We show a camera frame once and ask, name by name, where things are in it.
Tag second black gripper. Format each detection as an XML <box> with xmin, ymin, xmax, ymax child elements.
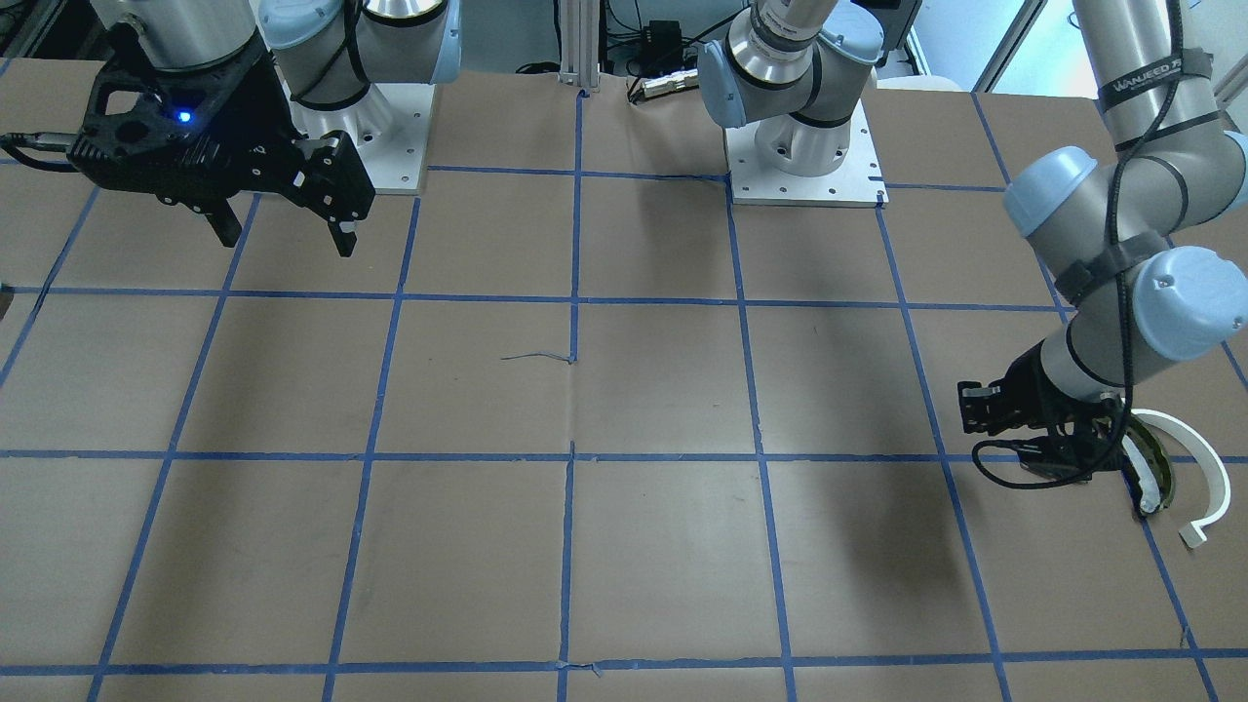
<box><xmin>66</xmin><ymin>25</ymin><xmax>303</xmax><ymax>249</ymax></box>

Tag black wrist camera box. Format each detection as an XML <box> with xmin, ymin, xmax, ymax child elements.
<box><xmin>955</xmin><ymin>381</ymin><xmax>1020</xmax><ymax>436</ymax></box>

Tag grey green brake shoe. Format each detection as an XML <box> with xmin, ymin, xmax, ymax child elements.
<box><xmin>1119</xmin><ymin>412</ymin><xmax>1177</xmax><ymax>520</ymax></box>

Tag white curved plastic bracket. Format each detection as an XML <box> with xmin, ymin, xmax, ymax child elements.
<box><xmin>1131</xmin><ymin>408</ymin><xmax>1232</xmax><ymax>550</ymax></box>

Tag aluminium frame post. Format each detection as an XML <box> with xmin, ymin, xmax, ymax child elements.
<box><xmin>557</xmin><ymin>1</ymin><xmax>604</xmax><ymax>95</ymax></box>

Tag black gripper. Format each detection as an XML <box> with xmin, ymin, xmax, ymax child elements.
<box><xmin>1003</xmin><ymin>346</ymin><xmax>1126</xmax><ymax>483</ymax></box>

